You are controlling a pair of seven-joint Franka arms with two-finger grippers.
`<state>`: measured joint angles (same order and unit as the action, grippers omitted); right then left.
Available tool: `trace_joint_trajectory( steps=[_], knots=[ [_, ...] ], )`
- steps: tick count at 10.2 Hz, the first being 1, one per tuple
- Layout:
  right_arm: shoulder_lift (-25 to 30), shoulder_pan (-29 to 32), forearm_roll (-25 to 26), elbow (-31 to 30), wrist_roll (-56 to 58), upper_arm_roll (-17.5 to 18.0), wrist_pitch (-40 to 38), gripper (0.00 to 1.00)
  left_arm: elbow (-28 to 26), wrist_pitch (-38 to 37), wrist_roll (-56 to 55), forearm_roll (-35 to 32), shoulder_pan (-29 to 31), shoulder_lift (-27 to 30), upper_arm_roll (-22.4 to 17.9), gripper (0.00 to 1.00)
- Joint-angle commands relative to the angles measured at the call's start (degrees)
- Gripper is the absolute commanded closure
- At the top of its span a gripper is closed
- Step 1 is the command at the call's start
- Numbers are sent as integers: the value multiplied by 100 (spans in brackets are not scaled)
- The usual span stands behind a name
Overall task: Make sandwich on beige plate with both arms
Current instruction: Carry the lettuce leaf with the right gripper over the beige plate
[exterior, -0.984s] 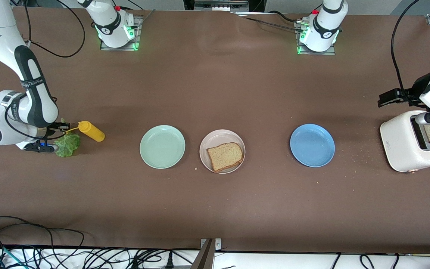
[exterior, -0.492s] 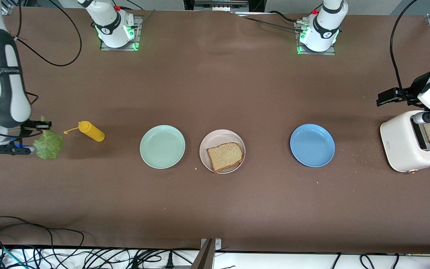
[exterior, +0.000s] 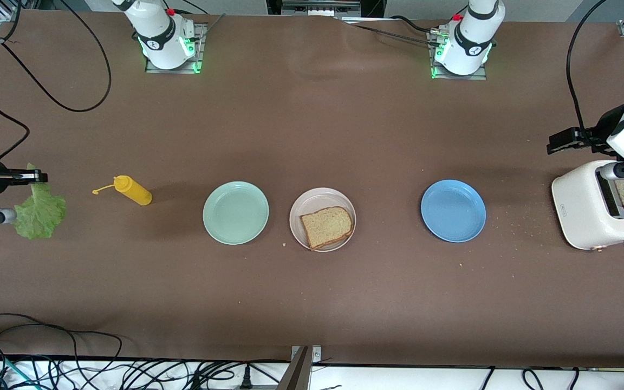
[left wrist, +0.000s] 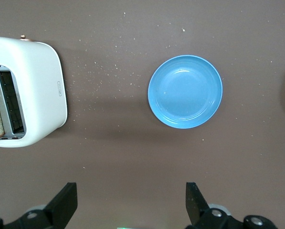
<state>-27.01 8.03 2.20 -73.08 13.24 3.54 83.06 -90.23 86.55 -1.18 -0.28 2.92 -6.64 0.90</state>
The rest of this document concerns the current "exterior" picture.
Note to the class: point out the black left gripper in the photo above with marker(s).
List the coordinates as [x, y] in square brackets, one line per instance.
[608, 125]

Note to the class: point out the green lettuce leaf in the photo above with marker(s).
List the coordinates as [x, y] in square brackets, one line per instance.
[41, 214]

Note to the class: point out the yellow mustard squeeze bottle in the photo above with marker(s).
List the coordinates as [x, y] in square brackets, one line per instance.
[136, 194]

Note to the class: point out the blue plate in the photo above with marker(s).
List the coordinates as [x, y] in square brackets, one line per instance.
[453, 211]

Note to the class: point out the mint green plate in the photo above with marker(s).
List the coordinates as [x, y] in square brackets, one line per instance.
[236, 213]

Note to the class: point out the beige plate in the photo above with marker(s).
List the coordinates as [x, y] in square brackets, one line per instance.
[312, 200]

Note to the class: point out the white two-slot toaster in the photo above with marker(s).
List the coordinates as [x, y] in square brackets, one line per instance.
[577, 206]

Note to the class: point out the black and grey equipment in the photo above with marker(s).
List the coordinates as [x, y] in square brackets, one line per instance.
[320, 6]

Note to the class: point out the black power plug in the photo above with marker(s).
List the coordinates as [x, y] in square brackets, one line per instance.
[246, 379]

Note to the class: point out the dark metal pole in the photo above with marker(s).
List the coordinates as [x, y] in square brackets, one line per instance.
[296, 376]

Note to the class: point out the small metal bracket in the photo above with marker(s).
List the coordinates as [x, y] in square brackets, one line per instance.
[316, 355]

